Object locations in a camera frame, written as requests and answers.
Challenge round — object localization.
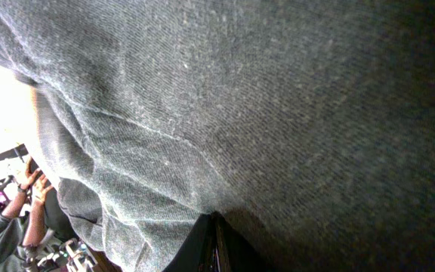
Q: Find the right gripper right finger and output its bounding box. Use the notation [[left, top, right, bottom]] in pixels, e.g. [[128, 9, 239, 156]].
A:
[[213, 213, 274, 272]]

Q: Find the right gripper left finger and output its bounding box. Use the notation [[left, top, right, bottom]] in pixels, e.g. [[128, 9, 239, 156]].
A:
[[163, 215, 218, 272]]

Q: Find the black Nike t-shirt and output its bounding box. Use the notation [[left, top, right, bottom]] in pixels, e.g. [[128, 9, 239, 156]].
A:
[[0, 0, 435, 271]]

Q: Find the person in background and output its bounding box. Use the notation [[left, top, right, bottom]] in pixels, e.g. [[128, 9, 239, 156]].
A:
[[0, 158, 79, 271]]

